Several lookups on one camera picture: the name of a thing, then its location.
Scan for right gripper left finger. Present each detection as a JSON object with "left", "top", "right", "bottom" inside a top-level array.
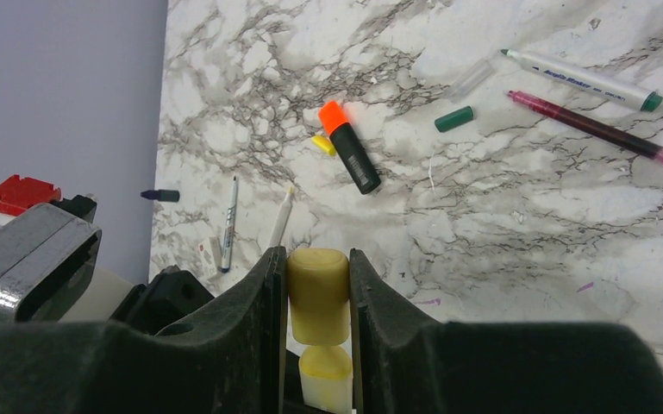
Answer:
[{"left": 0, "top": 247, "right": 287, "bottom": 413}]

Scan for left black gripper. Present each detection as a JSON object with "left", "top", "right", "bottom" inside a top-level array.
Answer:
[{"left": 110, "top": 266, "right": 215, "bottom": 335}]

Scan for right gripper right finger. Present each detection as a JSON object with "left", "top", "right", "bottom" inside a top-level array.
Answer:
[{"left": 348, "top": 249, "right": 663, "bottom": 413}]

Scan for yellow marker pen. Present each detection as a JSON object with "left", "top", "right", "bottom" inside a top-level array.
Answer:
[{"left": 298, "top": 346, "right": 353, "bottom": 413}]

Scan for white yellow highlighter pen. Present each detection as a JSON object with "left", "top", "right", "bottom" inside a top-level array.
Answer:
[{"left": 267, "top": 187, "right": 294, "bottom": 248}]

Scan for yellow marker cap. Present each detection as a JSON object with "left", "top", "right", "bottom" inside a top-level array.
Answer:
[{"left": 286, "top": 248, "right": 350, "bottom": 346}]

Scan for small yellow highlighter cap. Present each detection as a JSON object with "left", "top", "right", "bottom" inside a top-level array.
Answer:
[{"left": 311, "top": 135, "right": 337, "bottom": 157}]

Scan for thin white blue pen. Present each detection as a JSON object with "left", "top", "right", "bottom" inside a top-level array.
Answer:
[{"left": 220, "top": 176, "right": 239, "bottom": 273}]

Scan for clear pen cap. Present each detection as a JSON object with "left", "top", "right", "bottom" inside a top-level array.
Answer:
[{"left": 442, "top": 59, "right": 494, "bottom": 102}]

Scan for pink red pen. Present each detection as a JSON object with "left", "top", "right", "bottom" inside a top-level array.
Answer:
[{"left": 506, "top": 91, "right": 663, "bottom": 166}]

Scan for small white staples box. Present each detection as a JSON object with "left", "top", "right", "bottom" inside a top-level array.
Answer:
[{"left": 198, "top": 236, "right": 222, "bottom": 279}]

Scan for dark blue cap near edge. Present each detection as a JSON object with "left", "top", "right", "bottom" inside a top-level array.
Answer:
[{"left": 140, "top": 189, "right": 180, "bottom": 203}]

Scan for orange capped black highlighter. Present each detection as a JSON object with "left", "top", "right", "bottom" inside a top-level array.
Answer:
[{"left": 318, "top": 101, "right": 381, "bottom": 195}]

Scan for green marker cap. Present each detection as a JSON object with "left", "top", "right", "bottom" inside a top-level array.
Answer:
[{"left": 434, "top": 106, "right": 475, "bottom": 133}]

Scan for white green acrylic marker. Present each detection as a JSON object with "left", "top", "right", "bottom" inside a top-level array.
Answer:
[{"left": 500, "top": 48, "right": 663, "bottom": 112}]

